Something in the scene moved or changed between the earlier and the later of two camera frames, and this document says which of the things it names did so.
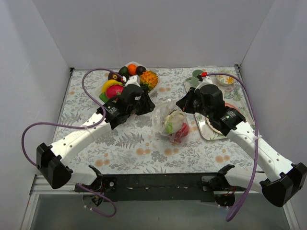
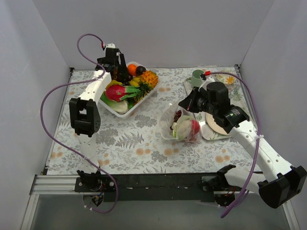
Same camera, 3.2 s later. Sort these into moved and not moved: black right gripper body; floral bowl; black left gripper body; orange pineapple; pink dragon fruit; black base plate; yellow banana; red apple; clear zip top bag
Moved: red apple; black left gripper body; clear zip top bag
Not moved: black right gripper body; orange pineapple; floral bowl; pink dragon fruit; black base plate; yellow banana
